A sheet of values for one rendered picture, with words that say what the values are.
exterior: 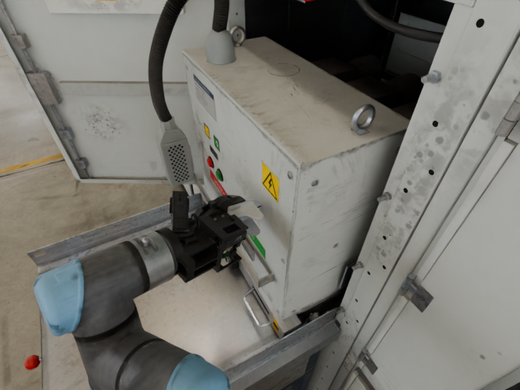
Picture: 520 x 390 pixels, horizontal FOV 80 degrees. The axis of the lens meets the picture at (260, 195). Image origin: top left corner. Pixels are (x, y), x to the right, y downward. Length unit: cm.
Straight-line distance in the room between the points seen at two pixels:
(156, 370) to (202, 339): 51
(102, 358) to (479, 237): 45
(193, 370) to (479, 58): 42
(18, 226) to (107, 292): 234
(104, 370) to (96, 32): 87
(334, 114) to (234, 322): 59
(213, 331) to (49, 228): 189
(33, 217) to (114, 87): 179
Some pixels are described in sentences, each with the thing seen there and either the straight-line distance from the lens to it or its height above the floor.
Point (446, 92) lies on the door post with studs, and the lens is 42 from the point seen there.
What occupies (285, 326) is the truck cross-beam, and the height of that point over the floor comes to 93.
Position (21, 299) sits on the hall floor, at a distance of 230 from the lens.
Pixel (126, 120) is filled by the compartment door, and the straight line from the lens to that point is 117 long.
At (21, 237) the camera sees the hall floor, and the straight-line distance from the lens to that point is 264.
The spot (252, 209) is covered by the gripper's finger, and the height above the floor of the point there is 125.
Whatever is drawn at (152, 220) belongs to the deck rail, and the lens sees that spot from 110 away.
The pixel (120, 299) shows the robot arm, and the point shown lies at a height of 130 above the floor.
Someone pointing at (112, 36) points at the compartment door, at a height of 137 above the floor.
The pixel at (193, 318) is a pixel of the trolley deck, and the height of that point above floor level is 85.
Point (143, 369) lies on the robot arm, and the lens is 38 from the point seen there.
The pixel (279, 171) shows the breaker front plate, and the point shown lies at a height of 135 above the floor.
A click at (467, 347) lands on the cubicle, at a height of 121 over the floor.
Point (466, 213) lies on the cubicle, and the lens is 43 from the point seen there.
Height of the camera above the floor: 165
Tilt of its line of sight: 44 degrees down
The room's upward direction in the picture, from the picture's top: straight up
